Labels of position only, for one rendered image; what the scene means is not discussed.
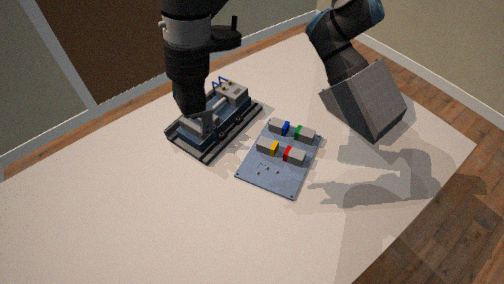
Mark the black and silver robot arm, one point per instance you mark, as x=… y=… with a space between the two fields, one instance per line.
x=329 y=31

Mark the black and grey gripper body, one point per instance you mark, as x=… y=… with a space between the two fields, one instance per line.
x=187 y=57

